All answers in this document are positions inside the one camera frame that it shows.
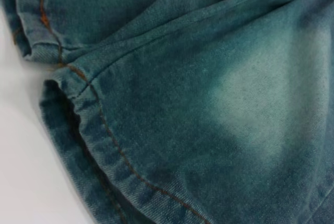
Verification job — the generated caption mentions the blue denim shorts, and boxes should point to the blue denim shorts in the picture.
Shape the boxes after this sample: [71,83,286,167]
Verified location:
[4,0,334,224]

